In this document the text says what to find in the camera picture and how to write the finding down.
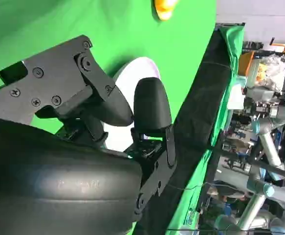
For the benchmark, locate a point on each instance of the black metal rod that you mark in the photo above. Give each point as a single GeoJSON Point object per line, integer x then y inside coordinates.
{"type": "Point", "coordinates": [267, 167]}

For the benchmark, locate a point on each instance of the orange box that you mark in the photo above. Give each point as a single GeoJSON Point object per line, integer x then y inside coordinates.
{"type": "Point", "coordinates": [246, 63]}

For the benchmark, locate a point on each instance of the black backdrop cloth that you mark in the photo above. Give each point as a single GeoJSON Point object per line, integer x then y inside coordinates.
{"type": "Point", "coordinates": [201, 110]}

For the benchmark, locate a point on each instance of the lilac plate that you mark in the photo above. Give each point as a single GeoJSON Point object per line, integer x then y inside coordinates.
{"type": "Point", "coordinates": [142, 68]}

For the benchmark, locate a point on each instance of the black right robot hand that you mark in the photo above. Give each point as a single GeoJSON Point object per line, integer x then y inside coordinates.
{"type": "Point", "coordinates": [59, 183]}

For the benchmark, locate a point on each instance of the green table cloth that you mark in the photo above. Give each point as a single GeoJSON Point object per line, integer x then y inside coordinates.
{"type": "Point", "coordinates": [108, 29]}

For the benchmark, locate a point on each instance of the orange white toy bread roll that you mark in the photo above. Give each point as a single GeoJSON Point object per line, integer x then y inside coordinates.
{"type": "Point", "coordinates": [165, 9]}

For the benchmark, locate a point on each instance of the clear plastic bag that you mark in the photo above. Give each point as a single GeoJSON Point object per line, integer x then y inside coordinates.
{"type": "Point", "coordinates": [269, 71]}

